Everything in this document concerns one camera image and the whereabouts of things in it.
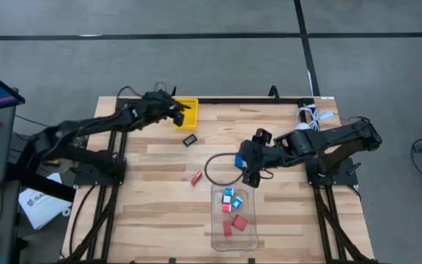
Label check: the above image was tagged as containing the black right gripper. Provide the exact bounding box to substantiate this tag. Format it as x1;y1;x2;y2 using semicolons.
237;128;277;188

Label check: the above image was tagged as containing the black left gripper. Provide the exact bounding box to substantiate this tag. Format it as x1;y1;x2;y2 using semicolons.
132;89;193;124

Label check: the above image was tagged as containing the red digital display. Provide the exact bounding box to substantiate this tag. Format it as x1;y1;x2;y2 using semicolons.
190;170;204;187

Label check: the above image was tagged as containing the large red wall charger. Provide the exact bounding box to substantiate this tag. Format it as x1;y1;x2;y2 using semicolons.
231;213;250;232

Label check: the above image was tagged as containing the yellow plastic basket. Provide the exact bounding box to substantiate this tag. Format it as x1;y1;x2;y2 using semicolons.
171;98;199;131

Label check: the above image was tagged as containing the clear plastic bin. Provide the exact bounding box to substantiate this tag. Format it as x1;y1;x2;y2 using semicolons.
210;183;259;253

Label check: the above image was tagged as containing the black clamp lever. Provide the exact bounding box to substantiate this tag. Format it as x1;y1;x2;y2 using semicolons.
345;162;362;176

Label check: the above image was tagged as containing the black support beam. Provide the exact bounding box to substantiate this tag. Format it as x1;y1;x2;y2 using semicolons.
7;161;77;203

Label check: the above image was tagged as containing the white printed paper bag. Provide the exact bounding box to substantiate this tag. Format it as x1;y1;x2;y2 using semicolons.
18;172;73;231

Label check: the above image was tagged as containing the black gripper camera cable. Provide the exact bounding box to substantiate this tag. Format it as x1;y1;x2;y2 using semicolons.
204;153;247;186

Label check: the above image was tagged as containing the black aluminium table frame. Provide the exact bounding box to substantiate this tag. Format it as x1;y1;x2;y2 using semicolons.
62;95;379;264

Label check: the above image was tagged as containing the white power cable bundle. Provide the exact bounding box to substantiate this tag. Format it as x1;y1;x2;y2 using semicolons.
295;103;336;132

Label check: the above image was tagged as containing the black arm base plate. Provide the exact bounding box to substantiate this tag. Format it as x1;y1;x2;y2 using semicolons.
305;157;359;186
73;166;127;186

